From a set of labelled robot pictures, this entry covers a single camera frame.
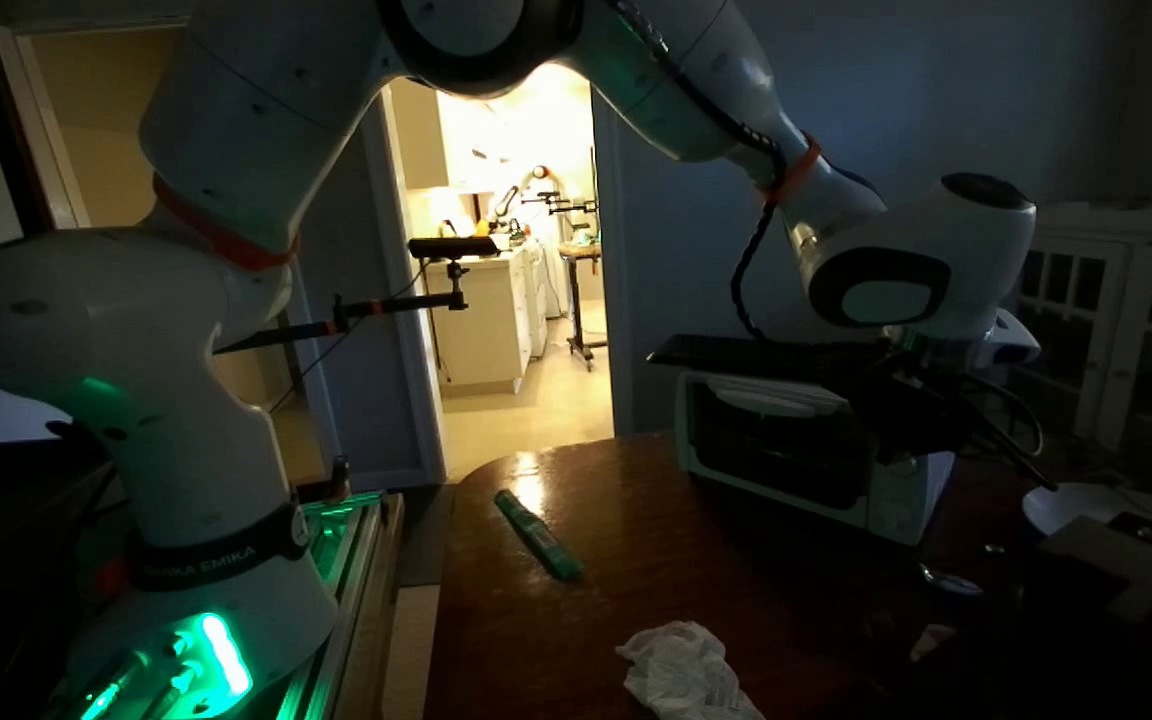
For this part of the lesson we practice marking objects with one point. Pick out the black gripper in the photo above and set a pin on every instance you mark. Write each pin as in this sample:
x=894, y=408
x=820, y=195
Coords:
x=951, y=394

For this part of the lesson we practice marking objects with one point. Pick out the white toaster oven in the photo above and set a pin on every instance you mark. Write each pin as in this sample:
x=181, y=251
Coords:
x=905, y=504

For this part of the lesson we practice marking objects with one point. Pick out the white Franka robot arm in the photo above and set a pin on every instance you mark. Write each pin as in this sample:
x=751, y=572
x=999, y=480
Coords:
x=136, y=333

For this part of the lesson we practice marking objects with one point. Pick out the black computer keyboard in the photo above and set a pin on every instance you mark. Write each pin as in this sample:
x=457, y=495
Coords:
x=736, y=352

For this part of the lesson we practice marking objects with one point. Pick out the white cabinet with glass doors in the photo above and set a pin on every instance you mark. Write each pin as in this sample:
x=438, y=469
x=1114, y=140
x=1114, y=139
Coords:
x=1139, y=333

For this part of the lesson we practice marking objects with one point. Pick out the crumpled white tissue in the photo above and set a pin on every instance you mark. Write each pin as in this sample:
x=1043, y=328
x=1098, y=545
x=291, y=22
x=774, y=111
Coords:
x=681, y=675

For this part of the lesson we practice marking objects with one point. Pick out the green marker pen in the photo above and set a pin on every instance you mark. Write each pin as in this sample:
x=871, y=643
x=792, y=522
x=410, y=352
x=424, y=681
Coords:
x=539, y=539

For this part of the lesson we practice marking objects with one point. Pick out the white kitchen counter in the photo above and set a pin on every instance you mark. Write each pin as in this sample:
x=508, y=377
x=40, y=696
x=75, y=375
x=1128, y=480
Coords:
x=480, y=333

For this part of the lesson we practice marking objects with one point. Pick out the aluminium robot mounting platform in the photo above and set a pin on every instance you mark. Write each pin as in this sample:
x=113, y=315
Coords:
x=353, y=560

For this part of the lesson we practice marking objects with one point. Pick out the black camera on stand arm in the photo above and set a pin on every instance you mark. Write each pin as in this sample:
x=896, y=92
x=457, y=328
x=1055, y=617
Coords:
x=455, y=251

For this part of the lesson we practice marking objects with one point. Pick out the white door frame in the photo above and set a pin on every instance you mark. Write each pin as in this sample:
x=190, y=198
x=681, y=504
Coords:
x=400, y=293

